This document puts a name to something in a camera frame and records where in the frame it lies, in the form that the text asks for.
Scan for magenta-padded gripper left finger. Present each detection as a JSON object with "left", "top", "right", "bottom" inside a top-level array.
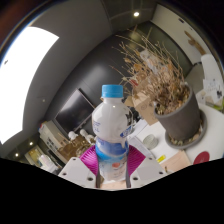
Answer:
[{"left": 57, "top": 145, "right": 101, "bottom": 189}]

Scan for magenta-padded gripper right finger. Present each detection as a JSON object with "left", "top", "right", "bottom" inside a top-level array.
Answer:
[{"left": 125, "top": 145, "right": 168, "bottom": 189}]

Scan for blue-capped clear water bottle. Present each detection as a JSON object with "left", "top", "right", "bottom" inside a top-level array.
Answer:
[{"left": 91, "top": 84, "right": 135, "bottom": 183}]

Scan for yellow flat packet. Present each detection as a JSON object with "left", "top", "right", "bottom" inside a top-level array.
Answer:
[{"left": 156, "top": 154, "right": 167, "bottom": 164}]

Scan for crumpled grey paper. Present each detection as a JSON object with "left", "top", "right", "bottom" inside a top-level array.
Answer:
[{"left": 128, "top": 135, "right": 155, "bottom": 160}]

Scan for small round white bowl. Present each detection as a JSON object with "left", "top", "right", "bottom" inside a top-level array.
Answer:
[{"left": 142, "top": 133, "right": 159, "bottom": 150}]

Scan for flat round red coaster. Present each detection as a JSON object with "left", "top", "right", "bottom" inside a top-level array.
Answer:
[{"left": 193, "top": 150, "right": 211, "bottom": 165}]

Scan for grey pot with dried plant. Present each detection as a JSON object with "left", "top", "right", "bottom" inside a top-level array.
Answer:
[{"left": 111, "top": 28, "right": 203, "bottom": 143}]

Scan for brown cardboard box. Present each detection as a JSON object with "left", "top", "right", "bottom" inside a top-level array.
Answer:
[{"left": 124, "top": 89, "right": 159, "bottom": 126}]

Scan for stack of papers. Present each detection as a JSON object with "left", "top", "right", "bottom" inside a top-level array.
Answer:
[{"left": 202, "top": 78, "right": 224, "bottom": 104}]

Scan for long ceiling light strip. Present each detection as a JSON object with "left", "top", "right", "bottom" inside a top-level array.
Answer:
[{"left": 0, "top": 26, "right": 60, "bottom": 145}]

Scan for white shell chair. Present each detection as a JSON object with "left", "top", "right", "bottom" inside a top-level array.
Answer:
[{"left": 199, "top": 53, "right": 224, "bottom": 88}]

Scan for wooden figure sculpture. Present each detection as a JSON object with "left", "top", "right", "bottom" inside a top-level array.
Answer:
[{"left": 184, "top": 30, "right": 207, "bottom": 56}]

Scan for ceiling spot lights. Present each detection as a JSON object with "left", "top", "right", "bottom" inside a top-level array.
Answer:
[{"left": 13, "top": 10, "right": 141, "bottom": 158}]

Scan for black wall screen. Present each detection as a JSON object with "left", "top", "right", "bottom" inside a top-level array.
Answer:
[{"left": 54, "top": 88, "right": 95, "bottom": 134}]

